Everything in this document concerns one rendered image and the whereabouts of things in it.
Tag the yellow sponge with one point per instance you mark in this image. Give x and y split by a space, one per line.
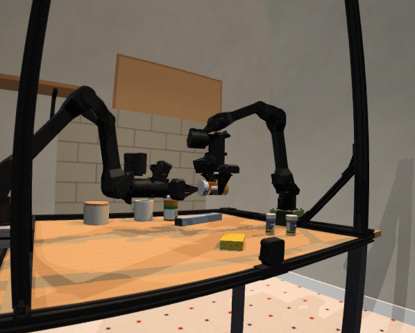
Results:
232 242

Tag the grey cylindrical container with tan lid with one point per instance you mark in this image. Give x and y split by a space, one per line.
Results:
96 213

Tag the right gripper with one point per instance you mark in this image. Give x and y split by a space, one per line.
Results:
224 170

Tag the grey pill bottle cap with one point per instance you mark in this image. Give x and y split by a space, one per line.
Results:
203 187

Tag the grey mug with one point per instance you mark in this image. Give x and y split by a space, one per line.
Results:
143 210

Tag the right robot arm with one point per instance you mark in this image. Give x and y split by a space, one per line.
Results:
282 178

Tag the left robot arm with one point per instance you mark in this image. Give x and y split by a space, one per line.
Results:
115 182

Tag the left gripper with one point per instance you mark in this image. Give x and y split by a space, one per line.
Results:
177 187

